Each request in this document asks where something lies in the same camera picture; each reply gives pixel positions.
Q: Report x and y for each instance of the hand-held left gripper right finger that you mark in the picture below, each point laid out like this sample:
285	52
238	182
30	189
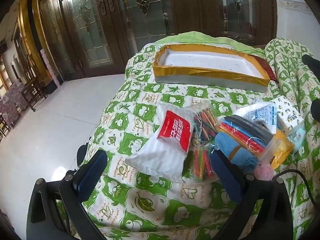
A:
225	172

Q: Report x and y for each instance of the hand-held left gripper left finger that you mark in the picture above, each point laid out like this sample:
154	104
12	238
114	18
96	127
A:
91	172

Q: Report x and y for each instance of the blue towel with yellow band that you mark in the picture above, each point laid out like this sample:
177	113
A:
232	152

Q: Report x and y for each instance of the bag of coloured sticks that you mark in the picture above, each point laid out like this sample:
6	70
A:
200	162
203	122

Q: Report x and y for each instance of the bag of coloured felt sheets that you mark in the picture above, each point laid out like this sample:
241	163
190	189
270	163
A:
240	135

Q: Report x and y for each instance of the yellow cracker packet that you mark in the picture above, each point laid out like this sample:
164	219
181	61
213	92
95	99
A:
283	145

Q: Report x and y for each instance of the white packet with red label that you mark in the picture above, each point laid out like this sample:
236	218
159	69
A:
160	152

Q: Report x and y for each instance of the white packet with blue print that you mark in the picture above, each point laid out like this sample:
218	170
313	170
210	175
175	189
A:
262	115

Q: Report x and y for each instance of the light blue tissue pack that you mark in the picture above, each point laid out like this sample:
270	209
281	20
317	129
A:
298	135

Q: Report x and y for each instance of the lemon print tissue pack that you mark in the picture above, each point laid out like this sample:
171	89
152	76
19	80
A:
287	116

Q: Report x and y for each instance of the gold-edged white box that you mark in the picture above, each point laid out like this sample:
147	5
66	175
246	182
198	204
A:
200	60

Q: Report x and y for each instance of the pink crochet piece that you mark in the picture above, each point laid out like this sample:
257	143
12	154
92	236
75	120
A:
262	171

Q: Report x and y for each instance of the green printed quilt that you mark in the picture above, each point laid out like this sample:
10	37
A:
140	200

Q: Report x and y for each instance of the wooden chair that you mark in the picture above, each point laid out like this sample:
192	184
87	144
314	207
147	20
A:
32	90

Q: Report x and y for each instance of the table with patterned cloth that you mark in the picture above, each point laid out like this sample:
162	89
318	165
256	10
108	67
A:
11	102

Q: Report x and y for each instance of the dark boxy object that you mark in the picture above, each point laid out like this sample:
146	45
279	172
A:
315	108

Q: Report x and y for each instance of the dark red packet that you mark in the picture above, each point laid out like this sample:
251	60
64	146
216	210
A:
265	66

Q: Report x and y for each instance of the floral patterned panel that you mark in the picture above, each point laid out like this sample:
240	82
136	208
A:
48	65

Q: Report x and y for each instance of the wooden shelf cabinet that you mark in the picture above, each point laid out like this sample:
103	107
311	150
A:
3	77

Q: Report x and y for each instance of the plain green sheet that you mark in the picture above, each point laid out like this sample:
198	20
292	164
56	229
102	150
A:
200	38

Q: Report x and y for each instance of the black rounded object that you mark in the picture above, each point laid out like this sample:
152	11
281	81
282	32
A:
311	61

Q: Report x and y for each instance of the wooden glass door set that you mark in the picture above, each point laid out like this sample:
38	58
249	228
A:
100	25

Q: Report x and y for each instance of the gold framed wooden cabinet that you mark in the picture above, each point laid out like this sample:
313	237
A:
27	30

